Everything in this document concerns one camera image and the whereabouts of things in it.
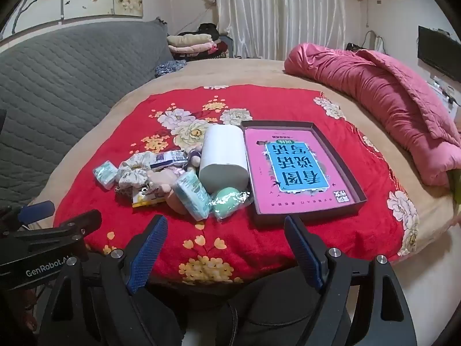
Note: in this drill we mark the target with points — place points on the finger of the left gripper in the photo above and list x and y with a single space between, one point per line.
81 221
33 213

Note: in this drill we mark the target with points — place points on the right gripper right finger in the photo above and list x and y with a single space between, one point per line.
308 249

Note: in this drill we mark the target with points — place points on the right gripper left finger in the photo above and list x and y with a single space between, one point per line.
141 253

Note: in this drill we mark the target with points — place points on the yellow cartoon tissue pack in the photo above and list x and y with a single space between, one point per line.
146 196

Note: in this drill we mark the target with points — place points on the small teal tissue pack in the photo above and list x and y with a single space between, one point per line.
105 174

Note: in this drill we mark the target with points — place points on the white floral scrunchie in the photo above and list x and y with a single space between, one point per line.
133 171

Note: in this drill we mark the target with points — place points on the green floral tissue pack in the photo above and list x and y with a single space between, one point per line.
192 194

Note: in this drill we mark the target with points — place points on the plush bear pink bow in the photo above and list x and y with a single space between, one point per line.
163 180

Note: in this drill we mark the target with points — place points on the blue white wipes packet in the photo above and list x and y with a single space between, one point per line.
163 160

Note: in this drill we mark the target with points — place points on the green makeup sponge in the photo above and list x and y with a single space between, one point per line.
229 200

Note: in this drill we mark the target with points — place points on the leopard print scrunchie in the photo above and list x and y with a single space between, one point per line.
127 192

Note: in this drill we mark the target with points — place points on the pink makeup sponge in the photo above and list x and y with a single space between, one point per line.
175 203

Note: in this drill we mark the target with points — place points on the plush bear purple bow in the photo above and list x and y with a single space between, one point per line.
193 154

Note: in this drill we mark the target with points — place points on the dark shallow box tray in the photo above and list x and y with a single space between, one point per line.
306 172

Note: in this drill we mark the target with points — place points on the pink and blue book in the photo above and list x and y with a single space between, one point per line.
291 171

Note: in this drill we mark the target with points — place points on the white paper towel roll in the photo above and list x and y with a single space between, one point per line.
224 162

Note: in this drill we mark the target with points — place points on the grey quilted headboard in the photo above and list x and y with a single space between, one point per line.
57 86

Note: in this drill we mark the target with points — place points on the pink quilt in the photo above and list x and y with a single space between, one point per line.
400 99

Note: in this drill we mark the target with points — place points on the green pillow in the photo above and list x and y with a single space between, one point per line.
454 177

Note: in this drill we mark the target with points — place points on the blue patterned cloth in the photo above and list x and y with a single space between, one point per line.
169 67

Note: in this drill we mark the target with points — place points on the stack of folded clothes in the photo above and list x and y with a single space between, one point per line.
204 43

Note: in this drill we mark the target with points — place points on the white curtain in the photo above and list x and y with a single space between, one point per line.
270 29

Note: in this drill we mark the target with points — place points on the black wall television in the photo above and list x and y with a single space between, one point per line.
440 52

